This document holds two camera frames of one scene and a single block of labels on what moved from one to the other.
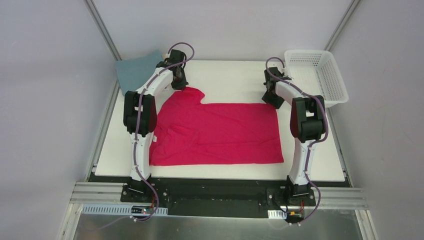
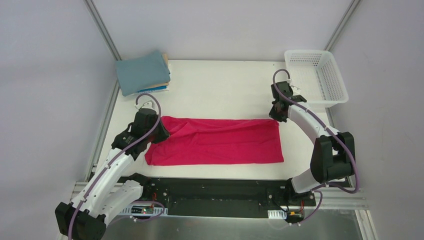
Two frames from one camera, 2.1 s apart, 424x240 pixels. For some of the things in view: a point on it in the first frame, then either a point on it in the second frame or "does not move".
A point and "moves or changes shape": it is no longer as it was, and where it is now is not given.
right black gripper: [270, 98] → [278, 112]
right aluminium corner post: [354, 5] does not move
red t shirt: [187, 132] moves or changes shape
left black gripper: [179, 84] → [159, 131]
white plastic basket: [315, 72] does not move
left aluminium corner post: [101, 25] does not move
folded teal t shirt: [132, 72] does not move
